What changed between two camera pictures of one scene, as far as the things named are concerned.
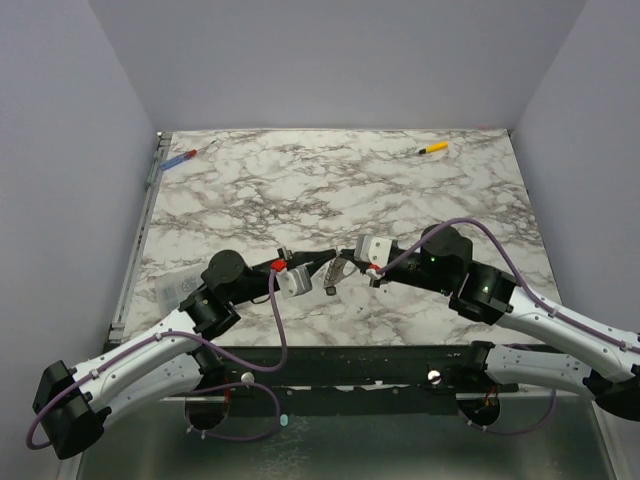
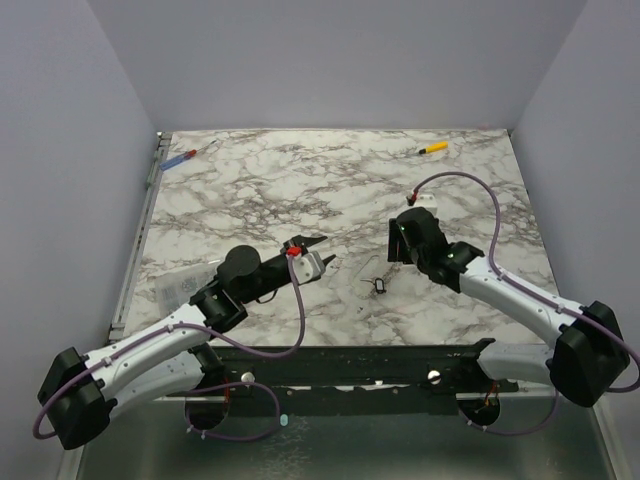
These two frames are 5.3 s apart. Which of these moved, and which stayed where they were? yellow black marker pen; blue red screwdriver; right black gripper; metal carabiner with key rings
Moved: right black gripper; metal carabiner with key rings
Stayed: blue red screwdriver; yellow black marker pen
